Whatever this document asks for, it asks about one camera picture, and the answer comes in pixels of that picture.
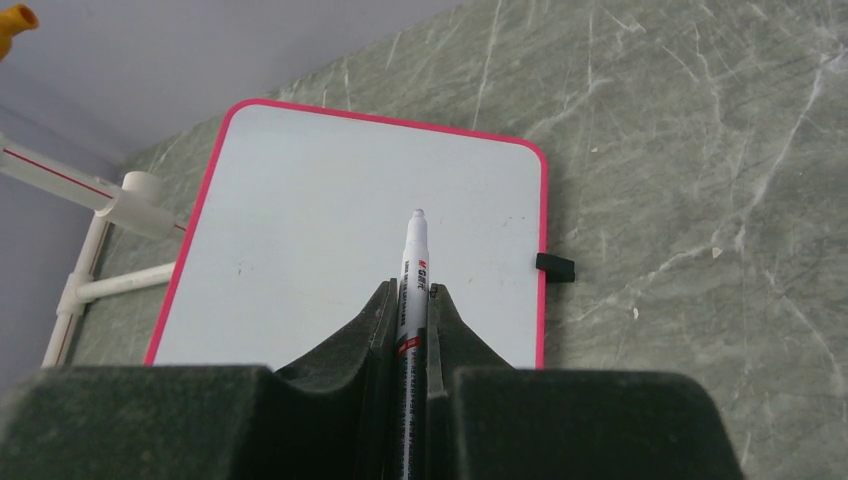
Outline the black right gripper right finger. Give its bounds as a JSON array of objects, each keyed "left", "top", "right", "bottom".
[{"left": 425, "top": 284, "right": 743, "bottom": 479}]

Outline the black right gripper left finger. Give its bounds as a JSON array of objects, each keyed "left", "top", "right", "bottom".
[{"left": 1, "top": 280, "right": 398, "bottom": 479}]

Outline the white blue whiteboard marker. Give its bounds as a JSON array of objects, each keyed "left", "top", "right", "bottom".
[{"left": 393, "top": 209, "right": 429, "bottom": 479}]

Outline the pink framed whiteboard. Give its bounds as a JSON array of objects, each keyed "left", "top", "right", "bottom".
[{"left": 145, "top": 99, "right": 549, "bottom": 368}]

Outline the black whiteboard clip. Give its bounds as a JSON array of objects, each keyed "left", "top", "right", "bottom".
[{"left": 535, "top": 252, "right": 576, "bottom": 284}]

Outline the orange pipe fitting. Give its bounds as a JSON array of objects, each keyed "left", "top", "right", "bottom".
[{"left": 1, "top": 4, "right": 40, "bottom": 60}]

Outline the white pvc pipe frame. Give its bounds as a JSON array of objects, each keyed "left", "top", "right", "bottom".
[{"left": 1, "top": 137, "right": 187, "bottom": 368}]

